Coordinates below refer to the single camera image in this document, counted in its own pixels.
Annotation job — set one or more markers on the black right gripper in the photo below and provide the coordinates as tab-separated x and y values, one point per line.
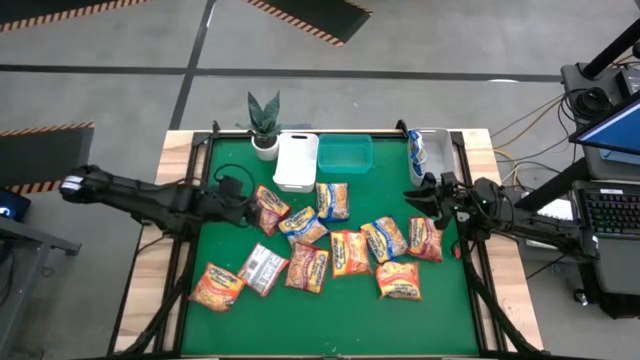
452	205

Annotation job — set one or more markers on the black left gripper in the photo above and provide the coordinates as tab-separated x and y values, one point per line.
235	210

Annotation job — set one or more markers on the blue Maruchan noodle pack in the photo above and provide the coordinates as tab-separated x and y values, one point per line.
332	201
302	227
384	240
417	150

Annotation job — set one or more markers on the orange Maruchan noodle pack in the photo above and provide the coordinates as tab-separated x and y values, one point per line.
350	254
262	270
216	287
398	281

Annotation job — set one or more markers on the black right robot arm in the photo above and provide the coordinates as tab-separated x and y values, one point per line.
540	225

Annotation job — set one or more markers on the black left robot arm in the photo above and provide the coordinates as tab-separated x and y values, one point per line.
130	197

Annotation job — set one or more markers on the light grey plastic bin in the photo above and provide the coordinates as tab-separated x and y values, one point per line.
440	155

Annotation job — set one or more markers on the small red clamp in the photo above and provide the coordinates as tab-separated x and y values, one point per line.
457	252

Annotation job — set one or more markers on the white plastic bin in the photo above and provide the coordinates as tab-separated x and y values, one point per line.
297	165

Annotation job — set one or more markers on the teal translucent plastic bin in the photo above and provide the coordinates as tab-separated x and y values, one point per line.
345	155

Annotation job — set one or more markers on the snake plant in white pot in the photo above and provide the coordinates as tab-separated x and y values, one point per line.
265	120

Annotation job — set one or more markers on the white paper sheet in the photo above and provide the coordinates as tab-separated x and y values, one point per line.
555	207

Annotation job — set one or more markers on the black diagonal bar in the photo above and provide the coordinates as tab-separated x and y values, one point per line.
555	185

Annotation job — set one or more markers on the green table mat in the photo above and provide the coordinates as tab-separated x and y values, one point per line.
340	325

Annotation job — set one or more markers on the black keyboard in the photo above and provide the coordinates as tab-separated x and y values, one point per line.
612	212

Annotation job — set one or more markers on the computer monitor with blue screen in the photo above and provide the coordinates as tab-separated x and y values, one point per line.
615	130

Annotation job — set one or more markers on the grey equipment desk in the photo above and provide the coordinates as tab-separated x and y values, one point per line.
620	270

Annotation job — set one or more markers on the black hazard-striped floor mat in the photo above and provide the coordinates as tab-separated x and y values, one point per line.
40	155
50	7
320	12

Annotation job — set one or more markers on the black device with blue light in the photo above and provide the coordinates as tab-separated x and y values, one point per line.
15	207

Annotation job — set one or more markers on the black stand pole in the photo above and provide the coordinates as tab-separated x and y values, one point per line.
612	50

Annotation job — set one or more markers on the grey side desk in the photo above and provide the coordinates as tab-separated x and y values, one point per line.
20	280

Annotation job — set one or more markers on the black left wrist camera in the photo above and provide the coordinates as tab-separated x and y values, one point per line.
231	186

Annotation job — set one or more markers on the black metal table frame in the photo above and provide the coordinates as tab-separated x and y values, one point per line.
178	320

